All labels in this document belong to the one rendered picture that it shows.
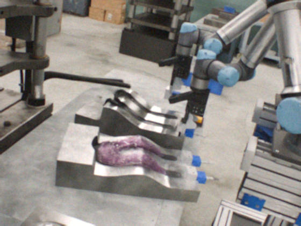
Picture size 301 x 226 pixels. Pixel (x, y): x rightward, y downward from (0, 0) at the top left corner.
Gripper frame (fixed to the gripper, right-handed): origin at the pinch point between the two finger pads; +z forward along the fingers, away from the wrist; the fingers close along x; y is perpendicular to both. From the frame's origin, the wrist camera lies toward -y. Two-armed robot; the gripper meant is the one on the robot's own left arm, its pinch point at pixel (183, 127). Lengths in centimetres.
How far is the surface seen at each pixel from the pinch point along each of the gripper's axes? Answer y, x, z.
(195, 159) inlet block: 8.9, -17.2, 3.5
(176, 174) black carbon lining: 3.2, -28.6, 5.4
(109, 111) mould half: -32.1, -6.9, -1.2
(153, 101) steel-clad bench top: -22.0, 43.5, 10.4
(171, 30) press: -73, 391, 32
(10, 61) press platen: -80, -11, -14
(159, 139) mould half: -8.1, -6.9, 4.9
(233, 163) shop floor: 47, 141, 90
